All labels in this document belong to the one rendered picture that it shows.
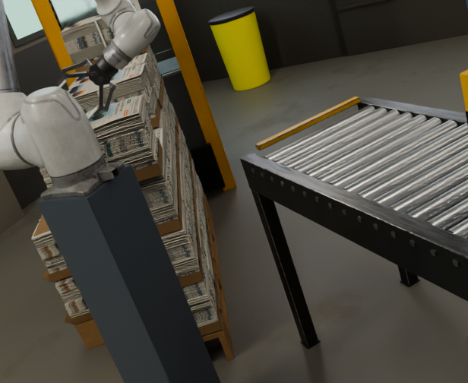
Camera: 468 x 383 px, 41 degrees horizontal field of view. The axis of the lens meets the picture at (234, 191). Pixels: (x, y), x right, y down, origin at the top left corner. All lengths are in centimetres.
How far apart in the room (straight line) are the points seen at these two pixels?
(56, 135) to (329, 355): 131
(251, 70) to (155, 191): 409
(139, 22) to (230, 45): 405
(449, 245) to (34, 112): 105
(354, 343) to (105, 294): 101
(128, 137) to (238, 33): 408
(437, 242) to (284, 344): 127
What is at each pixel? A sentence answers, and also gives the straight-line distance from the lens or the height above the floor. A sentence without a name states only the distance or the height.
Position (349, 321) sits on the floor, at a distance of 256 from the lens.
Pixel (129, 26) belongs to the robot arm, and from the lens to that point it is 213.
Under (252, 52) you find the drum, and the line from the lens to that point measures 616.
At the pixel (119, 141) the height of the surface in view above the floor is 99.
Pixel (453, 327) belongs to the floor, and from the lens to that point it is 243.
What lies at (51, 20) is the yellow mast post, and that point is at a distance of 382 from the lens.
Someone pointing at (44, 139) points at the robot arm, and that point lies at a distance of 170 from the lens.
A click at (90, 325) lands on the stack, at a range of 296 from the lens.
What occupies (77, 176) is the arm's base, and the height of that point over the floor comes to 105.
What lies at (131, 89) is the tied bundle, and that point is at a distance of 269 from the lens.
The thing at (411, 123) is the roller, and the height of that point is 80.
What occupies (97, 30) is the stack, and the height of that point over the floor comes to 124.
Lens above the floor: 152
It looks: 22 degrees down
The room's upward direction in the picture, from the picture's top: 19 degrees counter-clockwise
